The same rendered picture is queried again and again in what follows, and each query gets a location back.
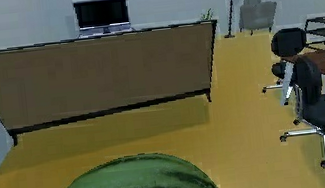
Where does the striped green watermelon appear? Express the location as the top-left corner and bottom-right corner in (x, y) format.
(39, 145), (225, 188)

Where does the grey armchair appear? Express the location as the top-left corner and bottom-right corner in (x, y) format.
(236, 0), (281, 38)

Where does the brown black-framed sideboard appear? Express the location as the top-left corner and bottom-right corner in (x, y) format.
(0, 19), (229, 148)

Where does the small green house plant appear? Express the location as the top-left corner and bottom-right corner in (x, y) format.
(199, 7), (216, 22)

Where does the black television set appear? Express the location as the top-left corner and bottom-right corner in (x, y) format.
(71, 0), (136, 39)

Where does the black floor lamp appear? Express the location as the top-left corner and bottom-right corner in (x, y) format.
(220, 0), (250, 39)

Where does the black office chair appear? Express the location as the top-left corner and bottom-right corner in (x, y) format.
(270, 53), (325, 174)
(255, 26), (313, 95)

